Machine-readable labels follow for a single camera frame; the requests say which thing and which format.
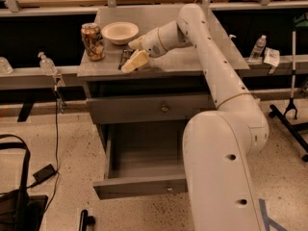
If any clear dome lid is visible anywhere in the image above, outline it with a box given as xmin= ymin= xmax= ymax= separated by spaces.
xmin=0 ymin=57 xmax=13 ymax=74

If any black power cable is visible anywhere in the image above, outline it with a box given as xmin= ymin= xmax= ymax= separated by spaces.
xmin=27 ymin=86 xmax=63 ymax=214

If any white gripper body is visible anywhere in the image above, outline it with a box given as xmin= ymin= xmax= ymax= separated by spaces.
xmin=141 ymin=28 xmax=167 ymax=58

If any closed top drawer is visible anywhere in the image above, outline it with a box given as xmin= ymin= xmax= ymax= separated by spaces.
xmin=87 ymin=92 xmax=215 ymax=124

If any white packet on rail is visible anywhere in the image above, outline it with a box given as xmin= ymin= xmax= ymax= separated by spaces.
xmin=264 ymin=47 xmax=280 ymax=75

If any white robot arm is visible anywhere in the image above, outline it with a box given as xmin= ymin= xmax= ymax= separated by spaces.
xmin=121 ymin=4 xmax=269 ymax=231

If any grey drawer cabinet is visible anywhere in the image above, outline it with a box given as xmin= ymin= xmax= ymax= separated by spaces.
xmin=77 ymin=5 xmax=249 ymax=146

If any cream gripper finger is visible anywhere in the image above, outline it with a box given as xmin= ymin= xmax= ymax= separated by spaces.
xmin=128 ymin=36 xmax=143 ymax=50
xmin=121 ymin=50 xmax=149 ymax=73

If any orange patterned soda can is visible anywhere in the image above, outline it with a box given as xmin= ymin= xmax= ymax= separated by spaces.
xmin=81 ymin=23 xmax=105 ymax=61

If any black handle on floor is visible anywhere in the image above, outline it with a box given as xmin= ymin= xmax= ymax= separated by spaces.
xmin=79 ymin=209 xmax=95 ymax=231

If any clear plastic water bottle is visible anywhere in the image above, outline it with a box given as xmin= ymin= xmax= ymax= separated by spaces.
xmin=248 ymin=35 xmax=267 ymax=63

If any clear hand sanitizer bottle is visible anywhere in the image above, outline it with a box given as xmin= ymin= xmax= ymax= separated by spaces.
xmin=38 ymin=52 xmax=58 ymax=76

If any open middle drawer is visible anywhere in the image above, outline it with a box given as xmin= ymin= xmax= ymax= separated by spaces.
xmin=93 ymin=120 xmax=188 ymax=199

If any black power adapter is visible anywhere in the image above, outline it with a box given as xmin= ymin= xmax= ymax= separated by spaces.
xmin=33 ymin=164 xmax=57 ymax=183

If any blue tape cross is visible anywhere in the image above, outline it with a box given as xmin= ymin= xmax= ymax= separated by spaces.
xmin=259 ymin=199 xmax=287 ymax=231

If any white ceramic bowl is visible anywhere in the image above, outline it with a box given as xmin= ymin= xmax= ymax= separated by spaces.
xmin=101 ymin=22 xmax=139 ymax=45

